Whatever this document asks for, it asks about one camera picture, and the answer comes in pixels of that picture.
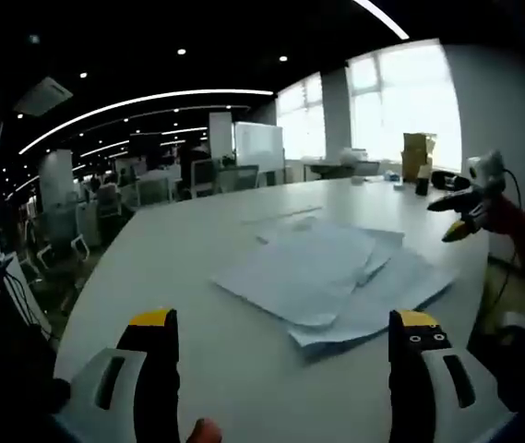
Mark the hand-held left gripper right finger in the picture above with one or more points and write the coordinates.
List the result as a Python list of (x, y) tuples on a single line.
[(409, 392)]

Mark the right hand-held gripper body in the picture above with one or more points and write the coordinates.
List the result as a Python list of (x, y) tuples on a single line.
[(483, 173)]

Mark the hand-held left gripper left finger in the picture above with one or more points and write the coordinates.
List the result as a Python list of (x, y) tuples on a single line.
[(156, 378)]

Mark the stack of white printing papers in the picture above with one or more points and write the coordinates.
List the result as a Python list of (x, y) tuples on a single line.
[(299, 272)]

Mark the person's left hand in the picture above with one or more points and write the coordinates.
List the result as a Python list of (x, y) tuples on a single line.
[(206, 431)]

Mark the black bag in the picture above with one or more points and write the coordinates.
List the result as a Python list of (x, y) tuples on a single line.
[(449, 180)]

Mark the black bottle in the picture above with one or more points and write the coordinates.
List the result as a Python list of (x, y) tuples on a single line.
[(422, 184)]

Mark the brown cardboard box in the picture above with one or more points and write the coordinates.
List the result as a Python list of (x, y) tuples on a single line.
[(419, 154)]

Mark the blue white packet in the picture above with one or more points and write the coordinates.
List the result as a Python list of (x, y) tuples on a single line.
[(390, 174)]

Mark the bright window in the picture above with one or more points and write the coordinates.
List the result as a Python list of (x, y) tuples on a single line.
[(405, 101)]

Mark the grey side desk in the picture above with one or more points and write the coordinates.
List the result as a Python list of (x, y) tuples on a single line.
[(336, 170)]

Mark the straight ceiling light strip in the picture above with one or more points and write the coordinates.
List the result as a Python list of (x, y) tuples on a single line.
[(382, 17)]

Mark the white whiteboard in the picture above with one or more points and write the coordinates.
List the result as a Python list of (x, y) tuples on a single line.
[(257, 143)]

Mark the group of white office chairs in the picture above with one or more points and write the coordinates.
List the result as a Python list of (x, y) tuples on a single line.
[(239, 177)]

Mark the curved ceiling light strip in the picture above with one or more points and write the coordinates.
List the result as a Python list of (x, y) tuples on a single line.
[(151, 98)]

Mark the ceiling air conditioner vent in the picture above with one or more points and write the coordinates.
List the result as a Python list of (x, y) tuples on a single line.
[(43, 96)]

